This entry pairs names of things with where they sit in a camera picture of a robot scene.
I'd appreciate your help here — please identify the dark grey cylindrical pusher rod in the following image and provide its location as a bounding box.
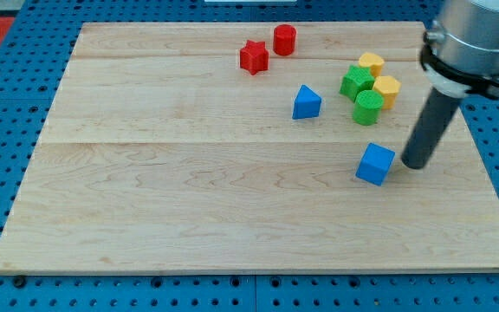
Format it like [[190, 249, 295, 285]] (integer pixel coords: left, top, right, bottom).
[[401, 88, 463, 169]]

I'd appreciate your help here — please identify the blue cube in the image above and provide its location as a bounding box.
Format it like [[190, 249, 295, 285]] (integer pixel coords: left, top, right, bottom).
[[355, 143, 396, 186]]

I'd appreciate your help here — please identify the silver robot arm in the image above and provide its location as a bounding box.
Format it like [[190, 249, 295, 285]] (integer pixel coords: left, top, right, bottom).
[[401, 0, 499, 169]]

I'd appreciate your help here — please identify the blue triangle block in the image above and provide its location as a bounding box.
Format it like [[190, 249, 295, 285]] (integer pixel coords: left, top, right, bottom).
[[292, 85, 322, 120]]

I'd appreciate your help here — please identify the yellow hexagon block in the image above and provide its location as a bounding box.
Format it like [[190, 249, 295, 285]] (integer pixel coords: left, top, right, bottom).
[[373, 75, 402, 110]]

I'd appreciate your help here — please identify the green cylinder block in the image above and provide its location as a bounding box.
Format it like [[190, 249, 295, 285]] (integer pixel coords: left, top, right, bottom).
[[352, 90, 384, 126]]

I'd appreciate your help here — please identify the yellow heart block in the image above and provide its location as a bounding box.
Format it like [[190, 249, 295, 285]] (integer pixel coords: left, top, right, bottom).
[[358, 52, 385, 77]]

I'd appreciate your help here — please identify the green star block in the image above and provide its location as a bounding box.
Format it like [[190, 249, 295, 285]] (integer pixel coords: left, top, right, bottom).
[[339, 65, 375, 101]]

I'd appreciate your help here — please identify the red cylinder block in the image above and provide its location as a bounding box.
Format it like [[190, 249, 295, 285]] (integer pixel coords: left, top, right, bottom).
[[273, 24, 297, 56]]

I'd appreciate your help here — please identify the red star block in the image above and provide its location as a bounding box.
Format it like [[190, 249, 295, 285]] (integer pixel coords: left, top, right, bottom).
[[239, 40, 269, 75]]

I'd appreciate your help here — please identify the wooden board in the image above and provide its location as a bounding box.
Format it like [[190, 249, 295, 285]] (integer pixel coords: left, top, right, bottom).
[[0, 22, 499, 276]]

